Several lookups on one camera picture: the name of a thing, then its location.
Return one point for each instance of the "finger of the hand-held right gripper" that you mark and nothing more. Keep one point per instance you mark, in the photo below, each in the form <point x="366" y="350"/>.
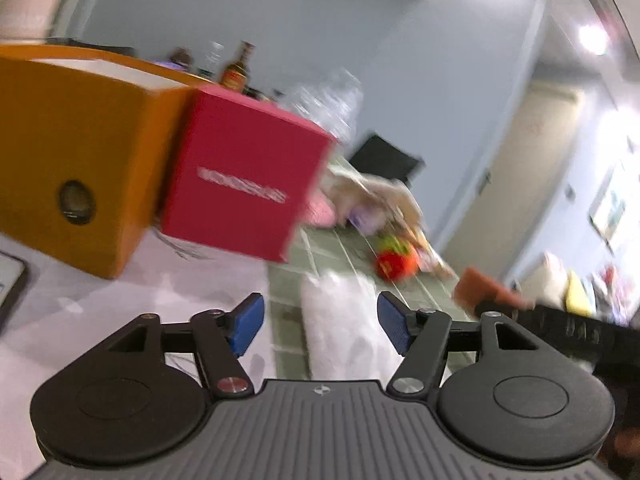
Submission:
<point x="505" y="310"/>

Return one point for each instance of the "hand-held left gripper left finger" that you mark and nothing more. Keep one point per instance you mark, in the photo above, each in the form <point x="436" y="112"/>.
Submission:
<point x="247" y="325"/>

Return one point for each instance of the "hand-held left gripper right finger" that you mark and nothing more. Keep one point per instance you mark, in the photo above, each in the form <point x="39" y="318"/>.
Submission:
<point x="395" y="325"/>

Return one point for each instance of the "reddish brown cloth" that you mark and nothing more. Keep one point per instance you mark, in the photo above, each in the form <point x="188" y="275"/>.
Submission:
<point x="480" y="287"/>

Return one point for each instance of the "white fluffy cloth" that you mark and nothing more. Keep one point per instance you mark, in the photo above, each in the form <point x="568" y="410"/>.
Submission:
<point x="340" y="320"/>

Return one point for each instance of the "pink cloth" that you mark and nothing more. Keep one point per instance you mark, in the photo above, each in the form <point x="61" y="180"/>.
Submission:
<point x="320" y="212"/>

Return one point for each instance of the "orange cardboard box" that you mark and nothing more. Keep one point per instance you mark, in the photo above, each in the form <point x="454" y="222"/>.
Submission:
<point x="50" y="135"/>

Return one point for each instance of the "strawberry plush toy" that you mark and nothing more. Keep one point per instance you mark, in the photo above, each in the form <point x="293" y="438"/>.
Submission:
<point x="395" y="262"/>

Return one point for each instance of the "cream door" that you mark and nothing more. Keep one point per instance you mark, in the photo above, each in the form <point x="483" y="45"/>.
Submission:
<point x="515" y="180"/>

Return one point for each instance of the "beige cloth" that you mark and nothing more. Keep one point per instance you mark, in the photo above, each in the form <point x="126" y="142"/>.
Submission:
<point x="380" y="195"/>

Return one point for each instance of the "red cardboard box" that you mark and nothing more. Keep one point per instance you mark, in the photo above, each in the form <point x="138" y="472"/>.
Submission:
<point x="240" y="170"/>

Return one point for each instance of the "black office chair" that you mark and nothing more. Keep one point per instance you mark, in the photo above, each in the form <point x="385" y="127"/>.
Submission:
<point x="385" y="160"/>

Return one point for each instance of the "clear plastic bag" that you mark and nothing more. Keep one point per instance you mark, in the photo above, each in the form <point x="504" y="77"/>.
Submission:
<point x="320" y="105"/>

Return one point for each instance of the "dark liquor bottle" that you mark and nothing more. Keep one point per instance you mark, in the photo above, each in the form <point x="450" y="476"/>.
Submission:
<point x="237" y="70"/>

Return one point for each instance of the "clear plastic water bottle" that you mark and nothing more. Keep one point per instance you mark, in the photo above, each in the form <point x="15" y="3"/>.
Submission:
<point x="215" y="60"/>

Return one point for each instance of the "dark brown fuzzy item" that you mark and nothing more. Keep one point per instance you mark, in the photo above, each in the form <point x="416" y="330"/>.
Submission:
<point x="181" y="57"/>

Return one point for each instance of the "pink water bottle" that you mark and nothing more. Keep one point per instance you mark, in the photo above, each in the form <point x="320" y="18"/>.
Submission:
<point x="27" y="0"/>

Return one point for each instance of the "framed wall picture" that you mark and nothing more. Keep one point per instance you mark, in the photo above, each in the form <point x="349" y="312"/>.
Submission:
<point x="610" y="210"/>

